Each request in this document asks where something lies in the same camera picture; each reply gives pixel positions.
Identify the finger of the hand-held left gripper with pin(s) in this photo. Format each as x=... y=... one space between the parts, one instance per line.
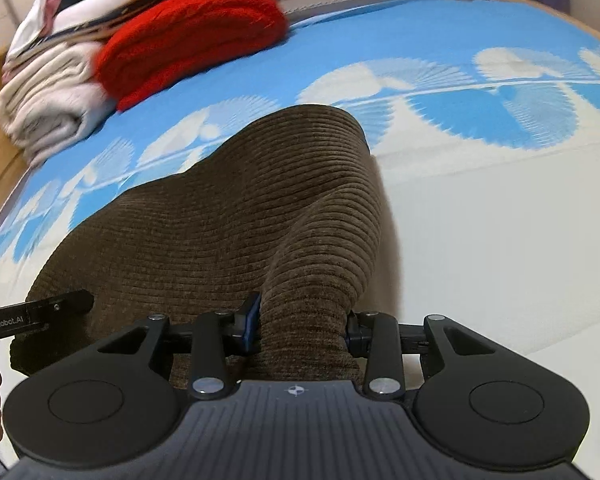
x=72 y=304

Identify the beige folded blanket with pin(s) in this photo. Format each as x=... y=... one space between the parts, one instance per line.
x=50 y=105

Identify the red knitted sweater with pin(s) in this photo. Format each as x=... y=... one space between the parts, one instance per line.
x=195 y=35

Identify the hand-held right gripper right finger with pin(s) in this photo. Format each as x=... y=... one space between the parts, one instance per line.
x=356 y=334

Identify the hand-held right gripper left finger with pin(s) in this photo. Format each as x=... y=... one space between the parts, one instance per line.
x=250 y=321

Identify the dark patterned folded garment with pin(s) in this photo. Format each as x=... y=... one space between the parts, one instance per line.
x=105 y=22

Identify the blue and white printed bedsheet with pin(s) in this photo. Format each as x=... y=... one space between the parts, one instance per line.
x=480 y=200

